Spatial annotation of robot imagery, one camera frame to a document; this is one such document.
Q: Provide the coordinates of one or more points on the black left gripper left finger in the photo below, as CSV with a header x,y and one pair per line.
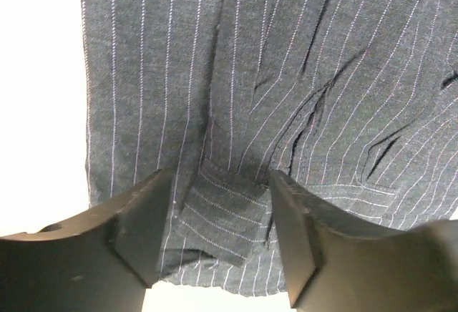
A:
x,y
103,259

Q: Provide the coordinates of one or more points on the black pinstriped long sleeve shirt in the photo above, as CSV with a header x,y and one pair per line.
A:
x,y
356,100

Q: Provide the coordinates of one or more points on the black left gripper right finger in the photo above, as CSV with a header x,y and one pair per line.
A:
x,y
335,261

